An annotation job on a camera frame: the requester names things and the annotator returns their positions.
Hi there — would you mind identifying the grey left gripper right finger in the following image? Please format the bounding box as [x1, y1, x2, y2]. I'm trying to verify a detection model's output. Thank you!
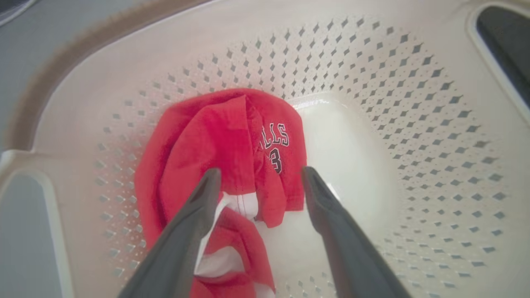
[301, 166, 413, 298]

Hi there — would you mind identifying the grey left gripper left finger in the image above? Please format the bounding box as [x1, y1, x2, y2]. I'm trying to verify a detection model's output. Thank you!
[118, 167, 222, 298]

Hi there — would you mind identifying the red shirt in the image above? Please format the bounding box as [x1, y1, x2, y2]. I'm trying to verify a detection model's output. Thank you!
[134, 88, 308, 298]

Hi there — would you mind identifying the beige perforated laundry basket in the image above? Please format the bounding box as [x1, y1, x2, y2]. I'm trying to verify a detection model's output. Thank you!
[0, 0, 530, 298]

